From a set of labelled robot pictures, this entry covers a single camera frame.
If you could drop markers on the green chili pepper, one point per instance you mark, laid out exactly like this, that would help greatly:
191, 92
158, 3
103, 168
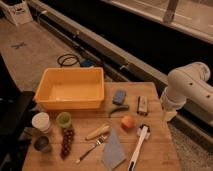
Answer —
118, 108

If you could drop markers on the silver fork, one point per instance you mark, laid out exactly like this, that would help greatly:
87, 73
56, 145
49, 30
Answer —
97, 143

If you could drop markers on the green cup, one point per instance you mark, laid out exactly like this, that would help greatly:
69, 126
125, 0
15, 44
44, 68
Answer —
63, 119

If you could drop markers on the blue sponge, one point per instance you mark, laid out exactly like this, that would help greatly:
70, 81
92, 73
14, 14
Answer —
119, 97

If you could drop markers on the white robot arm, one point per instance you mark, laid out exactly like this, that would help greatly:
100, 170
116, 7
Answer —
188, 82

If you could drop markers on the black chair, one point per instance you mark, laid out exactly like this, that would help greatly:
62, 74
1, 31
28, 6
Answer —
15, 112

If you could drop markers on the white storage box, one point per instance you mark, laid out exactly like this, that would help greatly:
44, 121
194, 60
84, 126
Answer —
18, 14

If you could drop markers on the yellow plastic bin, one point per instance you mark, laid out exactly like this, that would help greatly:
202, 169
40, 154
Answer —
71, 88

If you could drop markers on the orange peach fruit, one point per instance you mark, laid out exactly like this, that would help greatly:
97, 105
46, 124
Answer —
127, 122

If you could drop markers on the white cup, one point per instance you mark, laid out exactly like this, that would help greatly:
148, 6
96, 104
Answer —
41, 121

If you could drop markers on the blue grey cloth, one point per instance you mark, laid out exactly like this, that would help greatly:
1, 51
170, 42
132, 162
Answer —
113, 154

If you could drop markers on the dark grape bunch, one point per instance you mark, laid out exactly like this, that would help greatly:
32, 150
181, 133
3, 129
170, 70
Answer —
68, 136

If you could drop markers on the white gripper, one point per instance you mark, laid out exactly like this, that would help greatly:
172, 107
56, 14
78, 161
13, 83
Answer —
169, 115

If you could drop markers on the blue object on floor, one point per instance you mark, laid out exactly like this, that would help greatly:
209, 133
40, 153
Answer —
87, 63

